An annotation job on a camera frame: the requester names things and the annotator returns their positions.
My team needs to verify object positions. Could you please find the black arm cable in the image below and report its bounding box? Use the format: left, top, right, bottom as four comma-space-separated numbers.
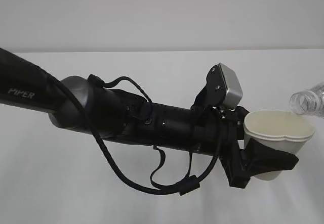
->
48, 74, 228, 197

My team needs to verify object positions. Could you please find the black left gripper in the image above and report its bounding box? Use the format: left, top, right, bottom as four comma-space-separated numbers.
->
191, 66, 299, 188

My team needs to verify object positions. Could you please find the white paper cup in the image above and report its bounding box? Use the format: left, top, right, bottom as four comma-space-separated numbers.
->
243, 109, 316, 182

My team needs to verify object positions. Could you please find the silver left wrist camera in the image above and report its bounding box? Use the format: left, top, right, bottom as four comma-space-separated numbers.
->
219, 63, 243, 109

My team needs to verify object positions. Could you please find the clear water bottle green label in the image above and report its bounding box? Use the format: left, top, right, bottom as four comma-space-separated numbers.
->
289, 82, 323, 118

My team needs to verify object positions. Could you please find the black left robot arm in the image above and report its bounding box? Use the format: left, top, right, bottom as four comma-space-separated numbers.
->
1, 49, 298, 195

